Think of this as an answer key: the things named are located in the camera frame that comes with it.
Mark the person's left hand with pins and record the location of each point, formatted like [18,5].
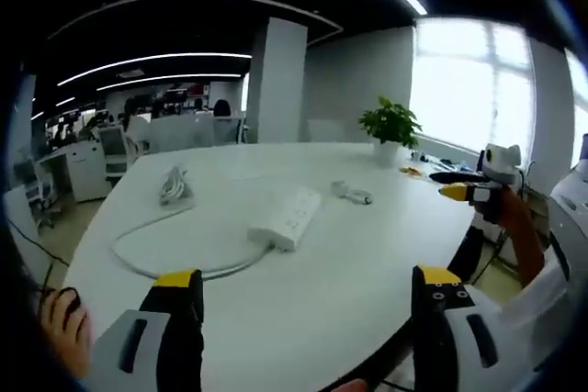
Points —
[353,385]

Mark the green leafy plant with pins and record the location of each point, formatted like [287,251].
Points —
[390,123]

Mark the large bright window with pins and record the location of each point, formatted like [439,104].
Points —
[473,84]

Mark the white office chair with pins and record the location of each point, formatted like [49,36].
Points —
[114,146]

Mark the white charger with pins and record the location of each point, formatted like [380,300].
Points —
[340,187]

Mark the small yellow object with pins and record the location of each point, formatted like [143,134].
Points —
[410,171]

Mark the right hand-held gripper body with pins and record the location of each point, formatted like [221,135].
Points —
[500,162]

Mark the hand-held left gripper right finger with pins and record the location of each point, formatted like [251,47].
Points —
[459,346]

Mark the white desk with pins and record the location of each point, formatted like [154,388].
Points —
[298,309]

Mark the white plant pot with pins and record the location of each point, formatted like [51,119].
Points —
[385,154]

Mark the person's foot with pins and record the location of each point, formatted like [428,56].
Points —
[64,337]

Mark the black chair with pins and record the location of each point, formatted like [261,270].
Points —
[468,249]

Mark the white cabinet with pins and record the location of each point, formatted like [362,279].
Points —
[78,171]

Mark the white power strip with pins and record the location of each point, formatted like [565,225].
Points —
[287,217]

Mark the white machine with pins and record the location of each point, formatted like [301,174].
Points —
[574,199]

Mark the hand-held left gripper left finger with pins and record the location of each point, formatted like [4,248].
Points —
[115,341]

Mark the grey office chair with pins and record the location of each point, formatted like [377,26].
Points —
[37,185]

